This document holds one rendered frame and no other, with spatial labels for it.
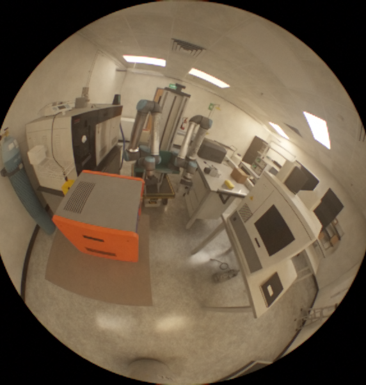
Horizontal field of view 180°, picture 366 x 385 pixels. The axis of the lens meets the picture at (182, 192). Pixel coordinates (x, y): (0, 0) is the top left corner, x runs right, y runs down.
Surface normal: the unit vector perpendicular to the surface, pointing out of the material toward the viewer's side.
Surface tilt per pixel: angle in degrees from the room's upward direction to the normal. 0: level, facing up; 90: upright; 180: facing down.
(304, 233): 90
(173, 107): 90
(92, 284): 0
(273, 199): 90
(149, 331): 0
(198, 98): 90
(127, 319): 0
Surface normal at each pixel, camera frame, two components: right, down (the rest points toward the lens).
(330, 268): -0.93, -0.14
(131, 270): 0.33, -0.72
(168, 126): 0.33, 0.70
